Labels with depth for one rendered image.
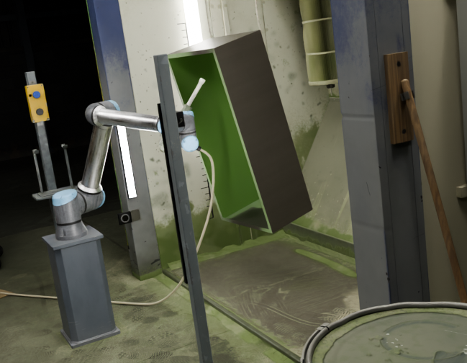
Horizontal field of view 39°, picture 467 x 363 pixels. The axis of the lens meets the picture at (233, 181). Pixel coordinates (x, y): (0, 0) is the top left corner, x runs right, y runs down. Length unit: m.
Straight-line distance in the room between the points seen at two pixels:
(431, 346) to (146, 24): 3.63
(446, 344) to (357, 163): 0.80
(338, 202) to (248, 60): 1.54
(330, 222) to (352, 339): 3.24
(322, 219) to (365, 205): 2.77
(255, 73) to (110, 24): 1.28
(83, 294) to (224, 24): 2.30
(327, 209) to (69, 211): 2.03
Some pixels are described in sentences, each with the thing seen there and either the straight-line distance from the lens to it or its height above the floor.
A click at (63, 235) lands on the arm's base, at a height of 0.67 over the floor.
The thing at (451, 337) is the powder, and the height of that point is 0.86.
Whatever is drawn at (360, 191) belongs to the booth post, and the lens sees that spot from 2.30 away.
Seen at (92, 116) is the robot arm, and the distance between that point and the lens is 3.71.
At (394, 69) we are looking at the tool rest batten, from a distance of 2.19.
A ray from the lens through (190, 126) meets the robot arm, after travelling 3.50.
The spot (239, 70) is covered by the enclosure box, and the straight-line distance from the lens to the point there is 3.89.
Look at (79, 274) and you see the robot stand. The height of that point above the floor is 0.44.
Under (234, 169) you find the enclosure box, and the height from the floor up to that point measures 0.79.
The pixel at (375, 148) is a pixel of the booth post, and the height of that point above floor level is 1.25.
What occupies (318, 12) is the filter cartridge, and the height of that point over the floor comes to 1.79.
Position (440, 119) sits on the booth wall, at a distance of 2.61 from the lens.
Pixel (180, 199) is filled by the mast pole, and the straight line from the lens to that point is 2.87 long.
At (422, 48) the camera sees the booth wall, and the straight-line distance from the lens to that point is 2.54.
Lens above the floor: 1.64
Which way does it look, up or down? 12 degrees down
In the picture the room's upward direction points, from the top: 8 degrees counter-clockwise
